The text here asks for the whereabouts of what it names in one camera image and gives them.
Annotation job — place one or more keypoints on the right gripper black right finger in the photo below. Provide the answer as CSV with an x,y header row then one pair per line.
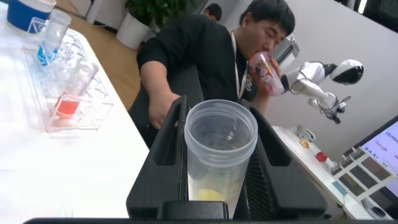
x,y
280,186

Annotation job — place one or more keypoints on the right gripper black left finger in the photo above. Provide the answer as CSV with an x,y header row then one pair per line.
x,y
155,180

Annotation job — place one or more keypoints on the yellow pigment test tube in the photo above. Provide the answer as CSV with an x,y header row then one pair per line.
x,y
217,174

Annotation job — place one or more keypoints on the blue pigment test tube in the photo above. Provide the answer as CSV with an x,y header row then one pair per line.
x,y
54,31

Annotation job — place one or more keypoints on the clear acrylic tube rack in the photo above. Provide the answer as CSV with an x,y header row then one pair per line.
x,y
93,105

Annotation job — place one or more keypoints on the red pigment test tube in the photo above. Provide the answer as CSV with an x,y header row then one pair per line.
x,y
66,107

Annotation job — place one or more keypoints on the white standing desk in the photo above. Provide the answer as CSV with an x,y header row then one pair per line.
x,y
309,160

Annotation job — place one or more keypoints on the small orange object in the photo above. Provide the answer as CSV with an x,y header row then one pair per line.
x,y
304,144

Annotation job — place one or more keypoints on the red apple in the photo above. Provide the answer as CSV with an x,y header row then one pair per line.
x,y
321,156

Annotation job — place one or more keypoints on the small teal object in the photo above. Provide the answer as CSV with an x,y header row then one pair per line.
x,y
339,188

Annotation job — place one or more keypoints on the white drawer organiser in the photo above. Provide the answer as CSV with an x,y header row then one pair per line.
x,y
363,174

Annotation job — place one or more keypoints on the black computer mouse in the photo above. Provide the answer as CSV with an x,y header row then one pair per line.
x,y
378,212

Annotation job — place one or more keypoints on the pink printed drink cup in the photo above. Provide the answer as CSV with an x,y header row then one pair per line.
x,y
265,74

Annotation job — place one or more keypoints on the white humanoid robot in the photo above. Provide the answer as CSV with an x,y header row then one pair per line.
x,y
311,74

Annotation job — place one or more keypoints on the man in black sweater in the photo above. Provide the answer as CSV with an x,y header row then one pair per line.
x,y
192,46

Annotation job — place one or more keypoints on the white plant pot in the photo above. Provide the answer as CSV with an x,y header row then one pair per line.
x,y
133,31

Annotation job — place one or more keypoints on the green leafy plant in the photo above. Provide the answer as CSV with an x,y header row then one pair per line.
x,y
155,9

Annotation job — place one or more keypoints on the blue and white cup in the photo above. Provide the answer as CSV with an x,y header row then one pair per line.
x,y
25,15

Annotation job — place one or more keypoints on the large wall display screen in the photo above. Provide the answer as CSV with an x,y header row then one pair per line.
x,y
388,146

